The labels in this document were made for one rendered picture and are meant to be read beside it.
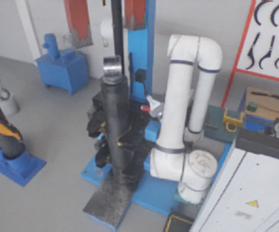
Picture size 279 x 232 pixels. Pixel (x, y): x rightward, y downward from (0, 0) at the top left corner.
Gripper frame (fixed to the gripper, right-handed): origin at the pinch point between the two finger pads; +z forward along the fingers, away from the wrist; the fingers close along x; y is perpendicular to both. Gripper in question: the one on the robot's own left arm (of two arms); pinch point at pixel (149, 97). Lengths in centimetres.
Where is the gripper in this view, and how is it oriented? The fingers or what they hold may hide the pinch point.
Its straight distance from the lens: 145.1
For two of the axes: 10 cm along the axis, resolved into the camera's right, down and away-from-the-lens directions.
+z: -6.1, -7.9, 0.0
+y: 2.2, -1.7, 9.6
